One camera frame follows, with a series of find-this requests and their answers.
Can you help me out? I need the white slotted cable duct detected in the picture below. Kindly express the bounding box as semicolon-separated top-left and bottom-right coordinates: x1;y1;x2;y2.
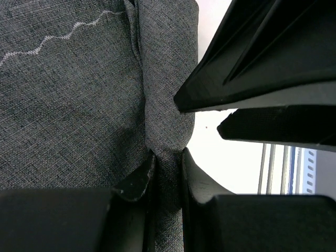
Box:
288;146;317;195

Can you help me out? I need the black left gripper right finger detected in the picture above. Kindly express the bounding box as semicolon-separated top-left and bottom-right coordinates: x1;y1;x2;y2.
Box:
181;149;335;251

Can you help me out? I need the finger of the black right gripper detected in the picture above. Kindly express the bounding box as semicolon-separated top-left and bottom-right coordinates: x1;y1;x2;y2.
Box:
174;1;335;112
217;105;335;152

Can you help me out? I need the grey cloth napkin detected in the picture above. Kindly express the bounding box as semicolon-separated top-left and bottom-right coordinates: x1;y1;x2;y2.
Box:
1;1;198;251

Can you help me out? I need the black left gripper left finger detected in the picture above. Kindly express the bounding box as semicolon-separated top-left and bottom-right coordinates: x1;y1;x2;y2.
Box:
1;153;156;251

